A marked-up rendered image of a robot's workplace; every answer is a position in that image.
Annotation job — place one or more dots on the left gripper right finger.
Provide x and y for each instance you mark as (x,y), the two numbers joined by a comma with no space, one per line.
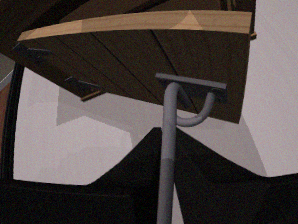
(214,190)

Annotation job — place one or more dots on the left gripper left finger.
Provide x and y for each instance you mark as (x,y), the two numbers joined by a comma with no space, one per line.
(126,194)

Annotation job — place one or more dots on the brown wooden cabinet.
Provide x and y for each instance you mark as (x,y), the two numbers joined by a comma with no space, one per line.
(139,53)

